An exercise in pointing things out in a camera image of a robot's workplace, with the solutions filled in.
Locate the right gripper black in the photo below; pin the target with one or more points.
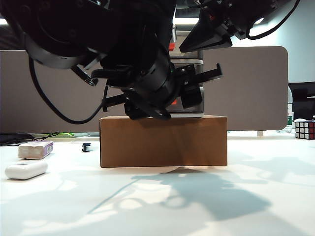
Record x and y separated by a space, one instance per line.
231 12

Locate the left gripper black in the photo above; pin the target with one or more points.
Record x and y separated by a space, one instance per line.
187 76

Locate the white earphone case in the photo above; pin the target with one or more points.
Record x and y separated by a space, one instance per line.
25 170

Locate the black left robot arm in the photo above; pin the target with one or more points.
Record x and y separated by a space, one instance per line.
73 29

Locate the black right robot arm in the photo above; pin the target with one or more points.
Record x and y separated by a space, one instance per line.
278 7

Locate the long ceiling light strip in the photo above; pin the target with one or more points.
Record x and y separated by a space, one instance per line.
184 20

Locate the brown cardboard box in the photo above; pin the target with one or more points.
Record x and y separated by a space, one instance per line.
162 142

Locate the grey-brown desk partition panel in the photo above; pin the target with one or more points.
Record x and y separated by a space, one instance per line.
246 86

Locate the small black clip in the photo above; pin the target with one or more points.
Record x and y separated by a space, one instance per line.
85 147

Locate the white partition foot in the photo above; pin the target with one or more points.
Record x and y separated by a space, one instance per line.
259 134

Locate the small green object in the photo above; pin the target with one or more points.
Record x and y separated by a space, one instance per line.
67 134

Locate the black office chair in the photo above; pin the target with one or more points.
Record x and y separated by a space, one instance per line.
302 98

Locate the clear water bottle green label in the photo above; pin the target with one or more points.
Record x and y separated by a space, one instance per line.
289 120

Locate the Rubik's cube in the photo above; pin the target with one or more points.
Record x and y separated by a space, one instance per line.
305 130

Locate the white block purple label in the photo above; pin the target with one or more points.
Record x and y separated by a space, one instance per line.
34 150

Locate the white plastic drawer cabinet frame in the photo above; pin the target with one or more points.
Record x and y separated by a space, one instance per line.
187 61

